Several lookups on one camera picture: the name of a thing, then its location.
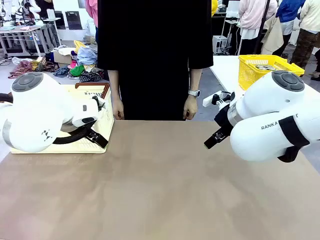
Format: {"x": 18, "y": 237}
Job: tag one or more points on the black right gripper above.
{"x": 225, "y": 120}

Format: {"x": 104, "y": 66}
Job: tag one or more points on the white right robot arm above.
{"x": 262, "y": 105}

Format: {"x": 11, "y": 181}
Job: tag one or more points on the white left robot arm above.
{"x": 37, "y": 112}

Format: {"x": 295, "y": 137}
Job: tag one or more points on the person's right forearm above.
{"x": 113, "y": 85}

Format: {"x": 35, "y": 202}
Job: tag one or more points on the person's left forearm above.
{"x": 195, "y": 80}

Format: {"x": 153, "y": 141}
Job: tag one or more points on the yellow plastic shopping basket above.
{"x": 247, "y": 75}

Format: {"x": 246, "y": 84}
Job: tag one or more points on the person's right hand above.
{"x": 118, "y": 110}

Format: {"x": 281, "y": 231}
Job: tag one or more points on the person's left hand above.
{"x": 190, "y": 107}

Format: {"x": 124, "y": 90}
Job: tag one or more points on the white wristwatch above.
{"x": 194, "y": 93}

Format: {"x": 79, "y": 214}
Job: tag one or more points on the white table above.
{"x": 225, "y": 72}

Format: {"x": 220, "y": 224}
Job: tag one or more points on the pile of colourful clothes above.
{"x": 85, "y": 58}

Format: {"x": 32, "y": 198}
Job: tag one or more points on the silver-topped drink can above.
{"x": 260, "y": 67}
{"x": 270, "y": 67}

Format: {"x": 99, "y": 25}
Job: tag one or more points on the cardboard box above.
{"x": 61, "y": 57}

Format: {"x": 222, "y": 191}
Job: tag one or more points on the white computer case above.
{"x": 219, "y": 43}

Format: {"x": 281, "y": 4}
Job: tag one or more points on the person in black shirt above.
{"x": 155, "y": 50}

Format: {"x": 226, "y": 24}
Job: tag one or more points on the beige coat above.
{"x": 273, "y": 35}

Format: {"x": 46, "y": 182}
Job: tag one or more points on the person in pink hoodie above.
{"x": 252, "y": 15}

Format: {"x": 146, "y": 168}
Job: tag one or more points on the person in pink top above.
{"x": 92, "y": 10}

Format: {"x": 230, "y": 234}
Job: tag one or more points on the grey workbench table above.
{"x": 22, "y": 30}

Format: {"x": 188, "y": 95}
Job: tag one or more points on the person in cream jacket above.
{"x": 308, "y": 37}

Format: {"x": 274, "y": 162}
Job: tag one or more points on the person in blue jacket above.
{"x": 290, "y": 12}

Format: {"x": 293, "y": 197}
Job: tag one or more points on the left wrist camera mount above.
{"x": 98, "y": 102}

